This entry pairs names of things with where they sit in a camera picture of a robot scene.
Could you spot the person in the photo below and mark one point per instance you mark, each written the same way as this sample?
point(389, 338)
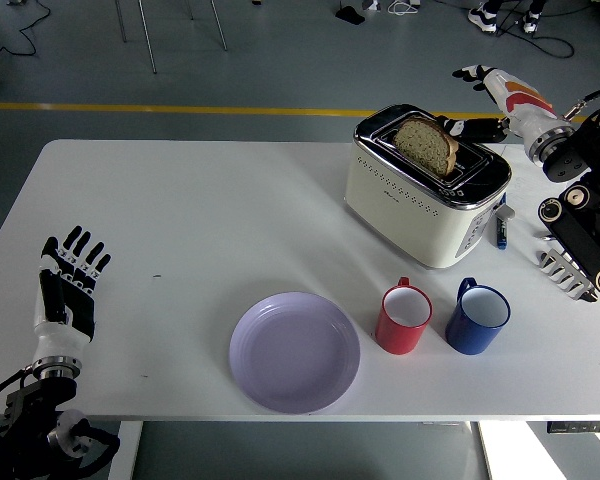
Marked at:
point(482, 20)

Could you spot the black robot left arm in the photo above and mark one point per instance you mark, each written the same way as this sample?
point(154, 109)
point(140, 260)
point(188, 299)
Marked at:
point(45, 390)

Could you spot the purple plate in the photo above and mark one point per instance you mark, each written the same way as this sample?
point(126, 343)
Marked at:
point(295, 352)

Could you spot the blue mug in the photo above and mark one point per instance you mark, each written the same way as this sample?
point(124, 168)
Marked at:
point(470, 340)

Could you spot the white paper sheet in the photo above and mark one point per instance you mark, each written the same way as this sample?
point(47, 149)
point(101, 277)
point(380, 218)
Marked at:
point(525, 200)

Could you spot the brown bread slice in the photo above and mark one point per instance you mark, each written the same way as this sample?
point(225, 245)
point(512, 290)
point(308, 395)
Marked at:
point(425, 145)

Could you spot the blue marker pen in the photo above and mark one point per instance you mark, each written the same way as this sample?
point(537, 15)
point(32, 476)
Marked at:
point(501, 235)

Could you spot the white table leg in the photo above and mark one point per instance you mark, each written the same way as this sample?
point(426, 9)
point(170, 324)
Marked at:
point(125, 450)
point(485, 450)

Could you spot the black table control panel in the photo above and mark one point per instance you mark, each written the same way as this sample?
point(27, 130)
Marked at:
point(580, 427)

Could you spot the cream and chrome toaster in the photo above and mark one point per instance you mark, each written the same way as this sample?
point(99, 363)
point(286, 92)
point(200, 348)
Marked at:
point(405, 220)

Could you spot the silver metal toast rack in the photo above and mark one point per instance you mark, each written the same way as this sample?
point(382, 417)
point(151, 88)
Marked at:
point(555, 270)

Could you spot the black and silver pen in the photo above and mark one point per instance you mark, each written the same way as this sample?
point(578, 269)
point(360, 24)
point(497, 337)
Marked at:
point(547, 238)

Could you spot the black foot pedal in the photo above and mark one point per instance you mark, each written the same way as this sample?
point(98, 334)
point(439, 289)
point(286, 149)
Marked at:
point(352, 16)

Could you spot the metal-legged chair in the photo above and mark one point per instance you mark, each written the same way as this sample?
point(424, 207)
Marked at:
point(147, 37)

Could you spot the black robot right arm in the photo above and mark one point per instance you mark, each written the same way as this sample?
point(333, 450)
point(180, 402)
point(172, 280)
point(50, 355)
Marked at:
point(580, 240)

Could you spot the red mug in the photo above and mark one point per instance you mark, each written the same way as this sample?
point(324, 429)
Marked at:
point(395, 337)

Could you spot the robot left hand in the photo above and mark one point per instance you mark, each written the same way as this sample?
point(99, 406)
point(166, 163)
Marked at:
point(75, 310)

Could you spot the small grey white device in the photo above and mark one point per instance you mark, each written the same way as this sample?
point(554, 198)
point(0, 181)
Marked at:
point(371, 5)

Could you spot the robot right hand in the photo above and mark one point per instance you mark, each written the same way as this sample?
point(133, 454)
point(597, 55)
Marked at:
point(522, 105)

